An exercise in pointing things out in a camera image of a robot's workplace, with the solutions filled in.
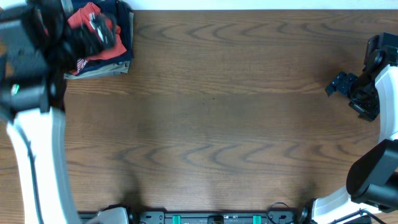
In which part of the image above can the coral red t-shirt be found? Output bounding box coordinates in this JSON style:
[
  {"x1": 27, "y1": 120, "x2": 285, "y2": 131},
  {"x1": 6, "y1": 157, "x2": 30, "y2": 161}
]
[{"x1": 65, "y1": 1, "x2": 134, "y2": 79}]

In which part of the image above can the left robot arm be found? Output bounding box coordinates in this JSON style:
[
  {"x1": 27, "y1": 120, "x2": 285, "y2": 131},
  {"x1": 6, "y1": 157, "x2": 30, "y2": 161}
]
[{"x1": 1, "y1": 1, "x2": 132, "y2": 223}]

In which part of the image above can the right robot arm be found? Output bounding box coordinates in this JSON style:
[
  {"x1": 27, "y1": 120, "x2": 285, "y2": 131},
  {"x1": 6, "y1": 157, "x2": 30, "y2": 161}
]
[{"x1": 295, "y1": 32, "x2": 397, "y2": 224}]

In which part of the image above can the navy folded garment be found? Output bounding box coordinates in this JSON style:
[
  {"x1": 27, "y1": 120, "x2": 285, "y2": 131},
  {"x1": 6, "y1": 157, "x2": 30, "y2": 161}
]
[{"x1": 68, "y1": 0, "x2": 133, "y2": 75}]

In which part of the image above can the khaki folded garment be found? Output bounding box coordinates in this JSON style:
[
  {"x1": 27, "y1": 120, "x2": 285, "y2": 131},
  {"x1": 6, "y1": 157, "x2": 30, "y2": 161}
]
[{"x1": 64, "y1": 10, "x2": 134, "y2": 80}]

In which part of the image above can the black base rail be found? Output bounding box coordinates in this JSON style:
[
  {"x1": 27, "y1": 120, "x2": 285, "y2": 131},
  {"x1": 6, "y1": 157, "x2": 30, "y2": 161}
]
[{"x1": 127, "y1": 208, "x2": 299, "y2": 224}]

